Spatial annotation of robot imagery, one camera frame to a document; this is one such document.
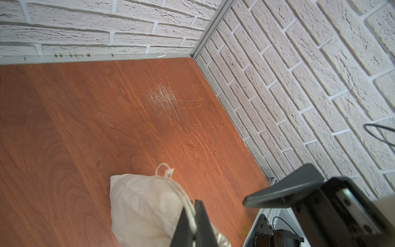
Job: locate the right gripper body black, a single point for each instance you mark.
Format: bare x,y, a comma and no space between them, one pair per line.
338,214

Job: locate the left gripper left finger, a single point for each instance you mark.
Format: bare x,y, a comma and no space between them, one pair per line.
183,237

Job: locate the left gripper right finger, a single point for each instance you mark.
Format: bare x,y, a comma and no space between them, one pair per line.
204,236

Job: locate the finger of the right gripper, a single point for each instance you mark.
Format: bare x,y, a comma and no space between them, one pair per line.
287,191

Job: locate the beige cloth soil bag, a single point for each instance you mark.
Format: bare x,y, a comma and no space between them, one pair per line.
145,210

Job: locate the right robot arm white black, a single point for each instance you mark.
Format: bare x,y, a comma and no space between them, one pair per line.
274,237

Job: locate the right corner aluminium post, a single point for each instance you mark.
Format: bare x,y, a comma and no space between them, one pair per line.
218,16

